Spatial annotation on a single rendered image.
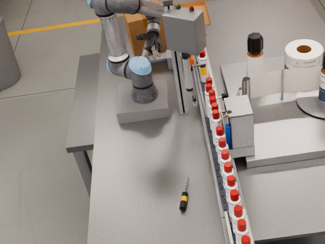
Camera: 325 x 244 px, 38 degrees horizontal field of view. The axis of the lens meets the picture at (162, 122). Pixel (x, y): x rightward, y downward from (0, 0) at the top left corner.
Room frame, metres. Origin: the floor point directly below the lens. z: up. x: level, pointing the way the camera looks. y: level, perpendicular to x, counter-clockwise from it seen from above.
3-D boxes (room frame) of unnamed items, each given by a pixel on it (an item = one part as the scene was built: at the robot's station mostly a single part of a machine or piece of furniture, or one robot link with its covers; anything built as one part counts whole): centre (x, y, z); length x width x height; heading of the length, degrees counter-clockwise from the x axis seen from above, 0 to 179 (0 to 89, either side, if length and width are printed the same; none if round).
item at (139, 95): (2.13, 0.07, 0.95); 0.15 x 0.15 x 0.10
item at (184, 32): (1.93, -0.18, 1.38); 0.17 x 0.10 x 0.19; 52
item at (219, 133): (1.55, -0.25, 0.98); 0.05 x 0.05 x 0.20
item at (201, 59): (2.18, -0.29, 0.98); 0.05 x 0.05 x 0.20
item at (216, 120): (1.66, -0.25, 0.98); 0.05 x 0.05 x 0.20
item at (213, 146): (2.04, -0.28, 0.86); 1.65 x 0.08 x 0.04; 177
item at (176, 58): (2.00, -0.13, 1.16); 0.04 x 0.04 x 0.67; 87
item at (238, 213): (1.10, -0.22, 0.98); 0.05 x 0.05 x 0.20
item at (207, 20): (3.03, -0.34, 0.85); 0.30 x 0.26 x 0.04; 177
